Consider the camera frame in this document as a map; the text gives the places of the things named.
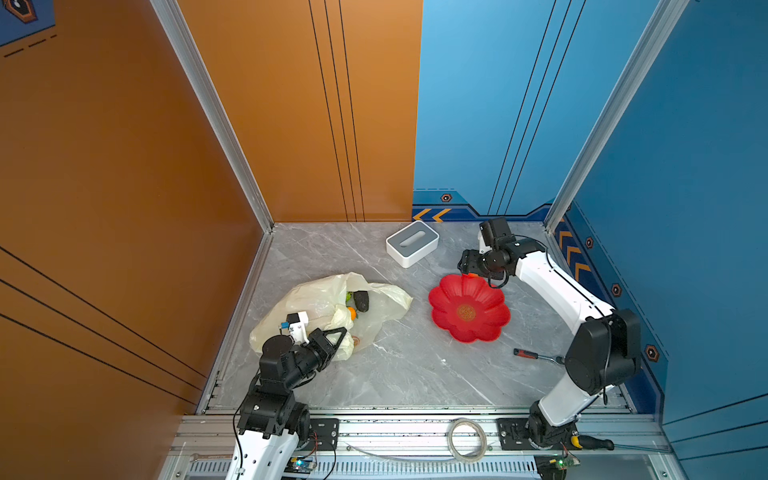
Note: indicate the yellow black screwdriver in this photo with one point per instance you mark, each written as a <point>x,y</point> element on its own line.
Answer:
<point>585,442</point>

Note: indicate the cream plastic bag orange prints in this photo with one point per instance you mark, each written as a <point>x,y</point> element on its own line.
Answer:
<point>325,302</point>

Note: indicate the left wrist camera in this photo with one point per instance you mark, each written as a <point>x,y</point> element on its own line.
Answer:
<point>295,325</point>

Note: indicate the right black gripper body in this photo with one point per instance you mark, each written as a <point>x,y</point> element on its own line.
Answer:
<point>481,264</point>

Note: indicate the white grey tissue box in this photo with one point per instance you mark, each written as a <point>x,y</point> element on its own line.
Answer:
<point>412,243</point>

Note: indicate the coiled clear tube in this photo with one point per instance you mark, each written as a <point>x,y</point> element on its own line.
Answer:
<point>466,441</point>

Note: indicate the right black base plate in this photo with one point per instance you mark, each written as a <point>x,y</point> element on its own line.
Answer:
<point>513,433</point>

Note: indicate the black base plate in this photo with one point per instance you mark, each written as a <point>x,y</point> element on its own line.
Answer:
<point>513,433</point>
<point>322,436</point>

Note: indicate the red flower-shaped plate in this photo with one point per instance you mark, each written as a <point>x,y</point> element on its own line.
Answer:
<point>468,308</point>

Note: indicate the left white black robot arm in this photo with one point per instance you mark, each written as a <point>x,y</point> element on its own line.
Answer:
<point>270,424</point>

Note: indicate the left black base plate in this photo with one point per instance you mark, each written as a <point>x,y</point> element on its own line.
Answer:
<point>322,436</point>

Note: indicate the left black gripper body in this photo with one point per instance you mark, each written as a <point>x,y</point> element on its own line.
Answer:
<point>307,360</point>

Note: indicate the aluminium rail frame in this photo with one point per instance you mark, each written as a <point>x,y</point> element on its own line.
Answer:
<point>411,444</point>

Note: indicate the red black ratchet wrench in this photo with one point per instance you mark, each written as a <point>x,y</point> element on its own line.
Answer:
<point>536,356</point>

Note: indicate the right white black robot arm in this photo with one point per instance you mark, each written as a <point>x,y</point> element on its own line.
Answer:
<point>605,349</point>

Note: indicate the left green circuit board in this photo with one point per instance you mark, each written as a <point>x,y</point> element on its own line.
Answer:
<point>302,466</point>

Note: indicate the green circuit board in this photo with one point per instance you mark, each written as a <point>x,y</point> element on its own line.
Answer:
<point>302,466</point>
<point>555,467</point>

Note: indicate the right green circuit board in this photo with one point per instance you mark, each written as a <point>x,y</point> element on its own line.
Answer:
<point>555,467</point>

